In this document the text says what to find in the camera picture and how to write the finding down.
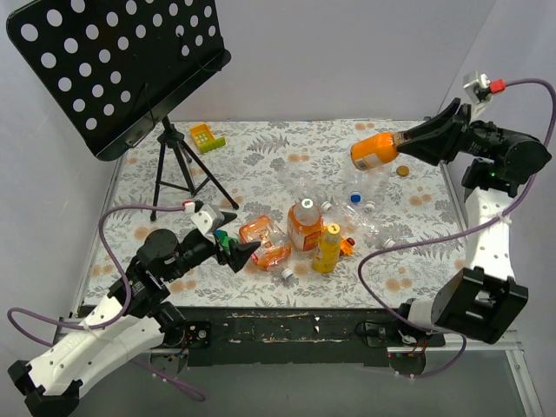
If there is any floral patterned table mat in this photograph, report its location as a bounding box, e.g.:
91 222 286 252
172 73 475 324
81 120 465 308

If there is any yellow juice bottle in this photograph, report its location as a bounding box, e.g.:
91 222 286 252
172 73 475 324
313 223 341 274

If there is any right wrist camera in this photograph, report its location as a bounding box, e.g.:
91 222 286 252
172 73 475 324
463 71 506 120

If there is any green blue toy block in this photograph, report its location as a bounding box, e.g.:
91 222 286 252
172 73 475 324
215 229 238 253

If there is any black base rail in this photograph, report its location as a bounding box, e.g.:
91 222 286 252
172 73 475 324
148 307 445 367

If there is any clear bottle white cap right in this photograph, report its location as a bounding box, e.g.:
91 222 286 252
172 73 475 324
364 164 391 212

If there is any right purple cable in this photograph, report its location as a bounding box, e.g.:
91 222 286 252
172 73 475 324
356 77 556 379

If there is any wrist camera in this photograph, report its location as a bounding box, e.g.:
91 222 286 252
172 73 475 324
190 203 224 235
463 71 506 120

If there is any clear bottle white cap lower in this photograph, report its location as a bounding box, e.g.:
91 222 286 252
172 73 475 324
329 202 395 248

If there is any orange juice bottle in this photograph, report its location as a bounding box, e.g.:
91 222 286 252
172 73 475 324
350 132 405 171

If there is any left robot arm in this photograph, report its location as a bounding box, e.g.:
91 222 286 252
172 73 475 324
8 202 260 416

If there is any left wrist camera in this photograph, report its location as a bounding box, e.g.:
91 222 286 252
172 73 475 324
190 203 224 235

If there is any gold bottle cap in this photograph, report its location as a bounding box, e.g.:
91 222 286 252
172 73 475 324
396 165 410 177

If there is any purple cable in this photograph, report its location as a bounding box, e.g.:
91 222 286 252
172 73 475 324
356 77 556 379
6 200 208 403

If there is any clear bottle blue cap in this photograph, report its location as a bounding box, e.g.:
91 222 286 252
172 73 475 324
344 167 366 204

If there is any black perforated music stand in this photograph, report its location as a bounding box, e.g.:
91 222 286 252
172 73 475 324
6 1 231 195

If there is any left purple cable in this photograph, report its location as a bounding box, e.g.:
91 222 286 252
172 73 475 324
6 200 208 403

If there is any upright orange label bottle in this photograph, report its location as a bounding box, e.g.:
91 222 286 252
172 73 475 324
288 198 323 252

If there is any crushed orange label bottle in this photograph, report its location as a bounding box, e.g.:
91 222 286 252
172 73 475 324
239 215 294 280

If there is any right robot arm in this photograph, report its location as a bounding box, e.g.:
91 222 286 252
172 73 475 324
393 98 552 346

